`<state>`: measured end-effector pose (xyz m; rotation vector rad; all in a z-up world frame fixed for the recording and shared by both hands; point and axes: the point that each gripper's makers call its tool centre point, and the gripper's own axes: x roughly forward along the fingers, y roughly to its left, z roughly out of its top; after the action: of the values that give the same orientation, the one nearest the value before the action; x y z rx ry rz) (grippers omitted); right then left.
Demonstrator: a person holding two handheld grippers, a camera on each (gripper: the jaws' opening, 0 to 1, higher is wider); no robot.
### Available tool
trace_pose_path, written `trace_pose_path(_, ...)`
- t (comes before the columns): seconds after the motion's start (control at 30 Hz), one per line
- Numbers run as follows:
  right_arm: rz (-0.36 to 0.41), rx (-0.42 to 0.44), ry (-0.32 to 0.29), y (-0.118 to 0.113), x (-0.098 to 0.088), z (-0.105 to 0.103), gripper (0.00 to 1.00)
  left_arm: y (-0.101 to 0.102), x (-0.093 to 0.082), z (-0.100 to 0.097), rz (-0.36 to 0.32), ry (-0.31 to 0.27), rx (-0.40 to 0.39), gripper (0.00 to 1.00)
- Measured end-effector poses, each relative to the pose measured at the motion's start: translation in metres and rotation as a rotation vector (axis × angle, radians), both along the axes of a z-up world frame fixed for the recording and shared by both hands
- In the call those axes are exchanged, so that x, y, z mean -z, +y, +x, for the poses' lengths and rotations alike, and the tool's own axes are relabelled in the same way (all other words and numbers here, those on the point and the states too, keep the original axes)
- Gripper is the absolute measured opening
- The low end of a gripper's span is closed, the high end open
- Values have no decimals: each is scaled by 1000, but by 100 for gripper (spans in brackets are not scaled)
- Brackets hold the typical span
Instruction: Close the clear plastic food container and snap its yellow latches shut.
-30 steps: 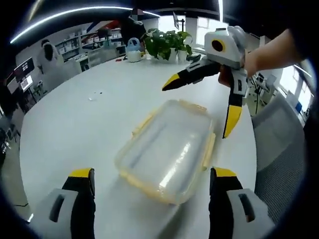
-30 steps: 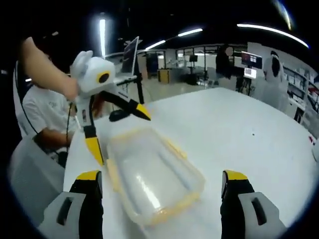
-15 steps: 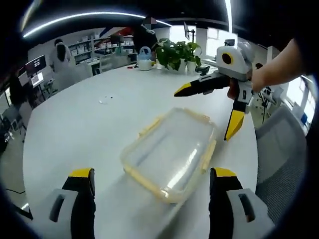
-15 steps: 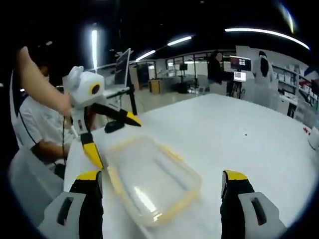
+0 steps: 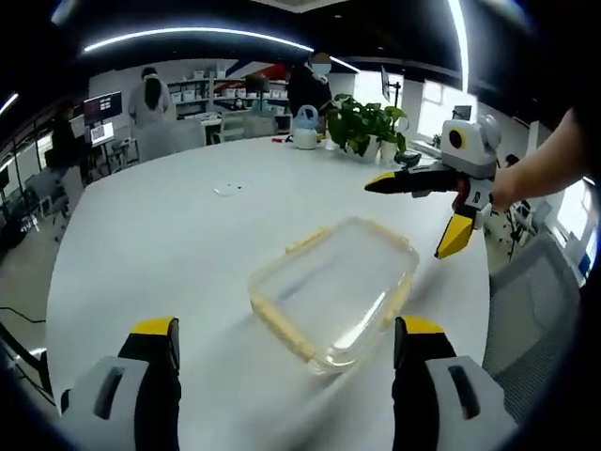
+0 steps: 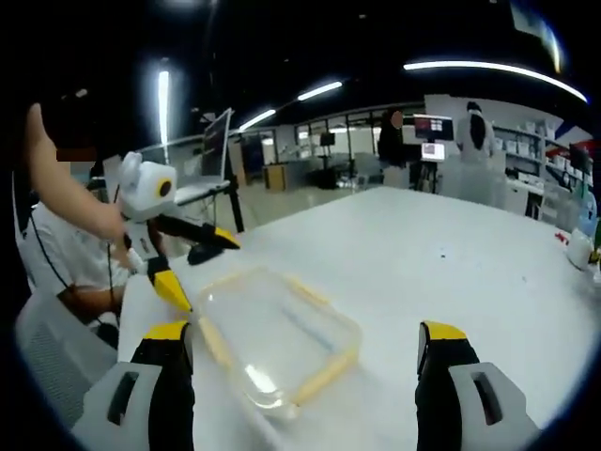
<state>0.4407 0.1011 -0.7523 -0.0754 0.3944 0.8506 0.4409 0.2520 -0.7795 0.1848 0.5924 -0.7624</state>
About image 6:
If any grey mesh office chair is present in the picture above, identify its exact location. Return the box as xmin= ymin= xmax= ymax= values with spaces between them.
xmin=13 ymin=290 xmax=124 ymax=428

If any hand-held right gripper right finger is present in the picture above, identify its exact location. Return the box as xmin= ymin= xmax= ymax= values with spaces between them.
xmin=415 ymin=320 xmax=541 ymax=451

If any large computer monitor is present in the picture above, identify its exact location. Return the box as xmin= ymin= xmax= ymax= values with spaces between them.
xmin=414 ymin=114 xmax=455 ymax=142

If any brown cardboard box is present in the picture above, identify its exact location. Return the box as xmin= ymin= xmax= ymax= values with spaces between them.
xmin=263 ymin=163 xmax=288 ymax=192

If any long ceiling light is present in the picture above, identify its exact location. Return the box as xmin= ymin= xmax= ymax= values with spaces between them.
xmin=156 ymin=69 xmax=171 ymax=148
xmin=402 ymin=59 xmax=589 ymax=103

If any thin black cable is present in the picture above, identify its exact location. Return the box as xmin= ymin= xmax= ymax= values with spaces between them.
xmin=106 ymin=241 xmax=119 ymax=325

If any small computer monitor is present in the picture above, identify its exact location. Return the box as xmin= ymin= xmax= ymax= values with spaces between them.
xmin=421 ymin=142 xmax=447 ymax=163

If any white storage shelf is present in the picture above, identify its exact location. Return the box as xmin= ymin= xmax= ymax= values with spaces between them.
xmin=492 ymin=117 xmax=567 ymax=180

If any person's white shirt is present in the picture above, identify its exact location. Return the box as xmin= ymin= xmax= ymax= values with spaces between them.
xmin=18 ymin=201 xmax=129 ymax=326

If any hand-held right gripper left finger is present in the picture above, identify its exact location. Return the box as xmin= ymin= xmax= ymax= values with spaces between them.
xmin=72 ymin=320 xmax=196 ymax=451

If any short ceiling light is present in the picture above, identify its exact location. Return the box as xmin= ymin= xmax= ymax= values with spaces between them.
xmin=238 ymin=108 xmax=277 ymax=133
xmin=297 ymin=80 xmax=345 ymax=102

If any screen on black stand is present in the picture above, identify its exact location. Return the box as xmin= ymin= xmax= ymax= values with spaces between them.
xmin=200 ymin=107 xmax=246 ymax=235

